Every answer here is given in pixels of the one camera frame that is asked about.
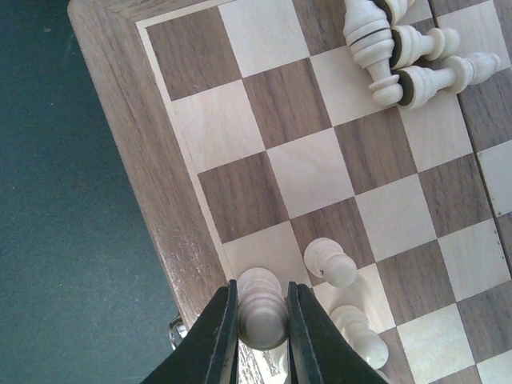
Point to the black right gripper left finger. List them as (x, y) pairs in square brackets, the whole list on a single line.
[(209, 352)]

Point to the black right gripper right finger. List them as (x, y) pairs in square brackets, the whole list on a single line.
[(317, 352)]

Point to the light wooden pawn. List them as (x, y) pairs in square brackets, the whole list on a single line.
[(262, 312), (354, 326)]

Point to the light wooden king piece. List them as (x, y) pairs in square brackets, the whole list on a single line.
[(326, 259)]

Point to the pile of light pieces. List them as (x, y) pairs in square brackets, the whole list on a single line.
[(407, 67)]

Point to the wooden chessboard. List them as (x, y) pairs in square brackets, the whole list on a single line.
[(248, 131)]

